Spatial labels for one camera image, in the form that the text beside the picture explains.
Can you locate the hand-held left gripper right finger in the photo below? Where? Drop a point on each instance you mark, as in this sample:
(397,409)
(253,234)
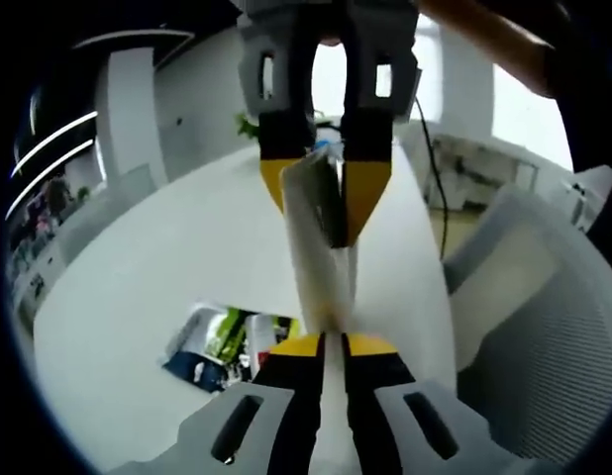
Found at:
(375,396)

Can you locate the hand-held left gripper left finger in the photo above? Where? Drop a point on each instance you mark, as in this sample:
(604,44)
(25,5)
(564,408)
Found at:
(286,396)

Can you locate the green black skincare sachet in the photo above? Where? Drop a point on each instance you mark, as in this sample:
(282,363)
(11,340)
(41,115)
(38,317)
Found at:
(227,326)

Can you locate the silver blue skincare sachet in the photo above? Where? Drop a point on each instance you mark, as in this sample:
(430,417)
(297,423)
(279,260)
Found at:
(197,356)

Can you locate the white skincare tube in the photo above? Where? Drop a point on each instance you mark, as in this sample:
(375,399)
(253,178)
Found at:
(311,257)

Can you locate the person's right hand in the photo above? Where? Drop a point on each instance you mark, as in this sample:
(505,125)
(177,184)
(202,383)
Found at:
(331,41)

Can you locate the green potted plant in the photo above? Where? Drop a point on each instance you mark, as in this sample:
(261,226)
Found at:
(246,126)

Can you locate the white shelf cabinet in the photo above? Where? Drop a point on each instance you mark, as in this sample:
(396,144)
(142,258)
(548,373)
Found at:
(484,168)

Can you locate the ceiling light strip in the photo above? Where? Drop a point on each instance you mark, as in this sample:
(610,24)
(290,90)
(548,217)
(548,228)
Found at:
(53,136)
(48,173)

